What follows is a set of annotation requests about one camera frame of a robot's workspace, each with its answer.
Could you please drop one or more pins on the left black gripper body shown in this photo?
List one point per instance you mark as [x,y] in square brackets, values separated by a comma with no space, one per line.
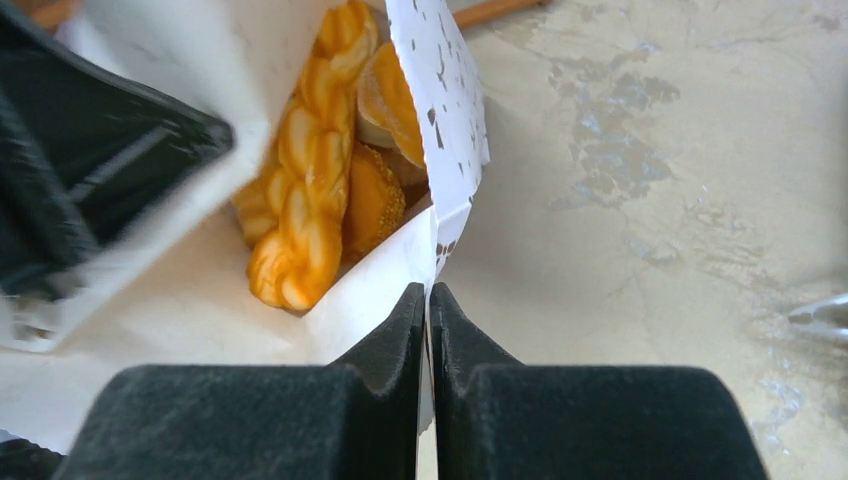
[83,153]

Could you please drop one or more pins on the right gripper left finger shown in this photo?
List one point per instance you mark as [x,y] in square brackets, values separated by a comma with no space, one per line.
[355,418]

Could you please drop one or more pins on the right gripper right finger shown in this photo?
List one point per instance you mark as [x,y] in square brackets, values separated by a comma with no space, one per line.
[498,418]

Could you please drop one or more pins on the patterned white paper bag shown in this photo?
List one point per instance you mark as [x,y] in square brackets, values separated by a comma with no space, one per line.
[173,289]

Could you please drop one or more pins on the braided fake bread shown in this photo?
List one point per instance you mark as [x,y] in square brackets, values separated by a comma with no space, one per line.
[291,214]

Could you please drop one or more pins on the seeded fake bread bun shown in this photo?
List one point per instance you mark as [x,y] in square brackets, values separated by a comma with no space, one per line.
[376,203]

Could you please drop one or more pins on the round fake bread roll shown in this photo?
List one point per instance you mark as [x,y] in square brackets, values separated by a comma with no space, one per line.
[386,116]

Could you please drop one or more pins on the orange wooden rack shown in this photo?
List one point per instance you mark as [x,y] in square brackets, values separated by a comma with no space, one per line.
[50,14]

